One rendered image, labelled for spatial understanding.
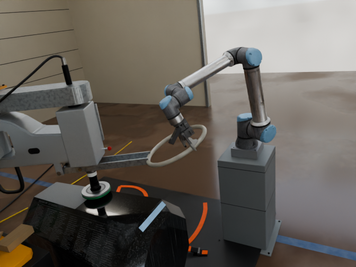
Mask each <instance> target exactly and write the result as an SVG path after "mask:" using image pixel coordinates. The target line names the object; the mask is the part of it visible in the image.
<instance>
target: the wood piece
mask: <svg viewBox="0 0 356 267"><path fill-rule="evenodd" d="M33 233H34V230H33V227H32V226H30V225H25V224H20V225H19V226H18V227H17V228H15V229H14V230H13V231H12V232H10V233H9V234H8V235H7V236H5V237H4V238H3V239H2V240H0V251H3V252H8V253H10V252H11V251H13V250H14V249H15V248H16V247H17V246H19V245H20V244H21V243H22V242H23V241H24V240H26V239H27V238H28V237H29V236H30V235H31V234H33Z"/></svg>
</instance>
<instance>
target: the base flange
mask: <svg viewBox="0 0 356 267"><path fill-rule="evenodd" d="M32 255H33V251H32V249H31V248H29V247H27V246H24V245H22V244H20V245H19V246H17V247H16V248H15V249H14V250H13V251H11V252H10V253H8V252H3V251H0V267H22V266H23V265H24V264H26V262H28V261H29V260H31V258H32Z"/></svg>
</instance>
